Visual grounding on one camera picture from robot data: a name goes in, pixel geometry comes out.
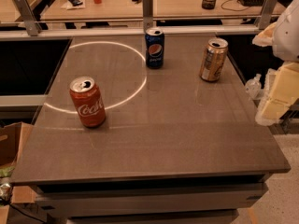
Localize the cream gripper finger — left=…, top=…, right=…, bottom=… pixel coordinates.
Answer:
left=252, top=22, right=277, bottom=47
left=255, top=62, right=299, bottom=126

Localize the red coke can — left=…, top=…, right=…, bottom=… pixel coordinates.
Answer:
left=69, top=77, right=106, bottom=128

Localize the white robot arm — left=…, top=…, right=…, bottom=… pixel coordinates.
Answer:
left=252, top=0, right=299, bottom=126

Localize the gold soda can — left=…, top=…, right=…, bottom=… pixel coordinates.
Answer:
left=199, top=37, right=228, bottom=82

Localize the blue pepsi can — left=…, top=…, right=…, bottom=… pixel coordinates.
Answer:
left=145, top=27, right=164, bottom=69

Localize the clear sanitizer bottle left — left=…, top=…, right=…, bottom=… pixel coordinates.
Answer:
left=245, top=74, right=262, bottom=99

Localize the grey table drawer cabinet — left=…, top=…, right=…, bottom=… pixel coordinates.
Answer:
left=36, top=175, right=267, bottom=217

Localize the cardboard box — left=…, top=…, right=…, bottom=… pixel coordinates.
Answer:
left=0, top=122, right=38, bottom=224

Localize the right metal bracket post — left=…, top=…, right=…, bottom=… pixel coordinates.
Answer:
left=255, top=0, right=278, bottom=30

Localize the metal bracket post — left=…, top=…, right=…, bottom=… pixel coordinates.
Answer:
left=255, top=0, right=278, bottom=30
left=13, top=0, right=41, bottom=36
left=142, top=0, right=153, bottom=30

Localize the black cable on desk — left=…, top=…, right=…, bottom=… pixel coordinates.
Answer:
left=221, top=0, right=251, bottom=12

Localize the middle metal bracket post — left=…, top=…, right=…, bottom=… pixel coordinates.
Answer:
left=142, top=0, right=153, bottom=30

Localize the left metal bracket post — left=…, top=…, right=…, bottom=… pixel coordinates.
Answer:
left=13, top=0, right=41, bottom=36

